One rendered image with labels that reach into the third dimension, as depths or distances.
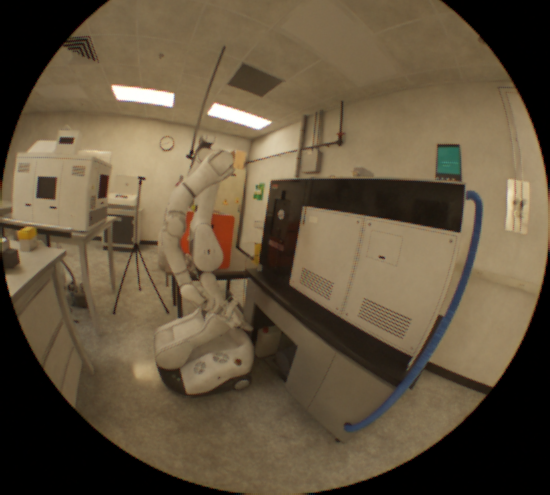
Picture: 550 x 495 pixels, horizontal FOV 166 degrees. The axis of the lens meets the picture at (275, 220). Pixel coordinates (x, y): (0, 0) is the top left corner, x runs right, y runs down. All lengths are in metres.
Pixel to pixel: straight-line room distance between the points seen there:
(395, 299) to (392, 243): 0.21
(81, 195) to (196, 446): 1.68
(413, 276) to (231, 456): 1.25
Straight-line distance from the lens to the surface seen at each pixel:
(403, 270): 0.74
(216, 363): 1.18
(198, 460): 1.30
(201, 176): 0.71
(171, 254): 0.74
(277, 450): 1.33
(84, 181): 1.55
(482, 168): 1.94
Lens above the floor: 1.26
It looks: 5 degrees down
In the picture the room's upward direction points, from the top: 9 degrees clockwise
